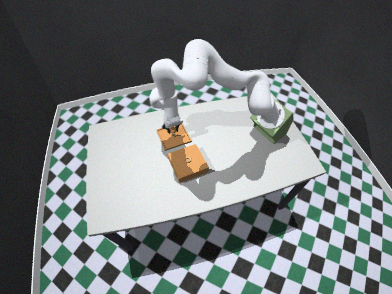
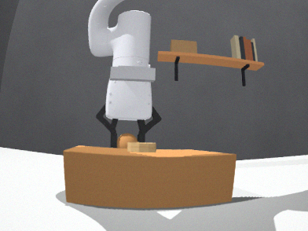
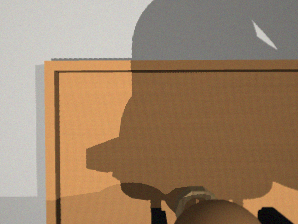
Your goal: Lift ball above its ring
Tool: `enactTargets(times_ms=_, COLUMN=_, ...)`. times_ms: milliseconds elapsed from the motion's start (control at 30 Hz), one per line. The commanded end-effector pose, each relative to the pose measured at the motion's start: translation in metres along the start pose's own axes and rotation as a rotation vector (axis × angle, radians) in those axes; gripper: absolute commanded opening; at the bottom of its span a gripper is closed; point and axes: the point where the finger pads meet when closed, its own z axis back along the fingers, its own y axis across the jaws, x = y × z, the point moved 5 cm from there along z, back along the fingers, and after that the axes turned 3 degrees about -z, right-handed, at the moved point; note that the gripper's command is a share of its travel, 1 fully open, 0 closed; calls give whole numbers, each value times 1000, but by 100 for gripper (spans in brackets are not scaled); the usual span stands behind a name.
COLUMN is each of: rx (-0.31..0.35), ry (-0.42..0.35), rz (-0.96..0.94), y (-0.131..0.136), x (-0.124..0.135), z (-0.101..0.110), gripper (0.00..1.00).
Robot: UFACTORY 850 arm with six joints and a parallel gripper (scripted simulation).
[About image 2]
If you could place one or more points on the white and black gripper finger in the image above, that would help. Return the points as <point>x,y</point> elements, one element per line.
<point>111,127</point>
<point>145,128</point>

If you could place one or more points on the orange-brown ball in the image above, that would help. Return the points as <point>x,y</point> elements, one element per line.
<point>123,139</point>

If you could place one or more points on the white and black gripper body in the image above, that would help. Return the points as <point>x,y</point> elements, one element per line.
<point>129,100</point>

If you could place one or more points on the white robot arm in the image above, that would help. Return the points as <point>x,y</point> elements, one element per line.
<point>128,42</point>

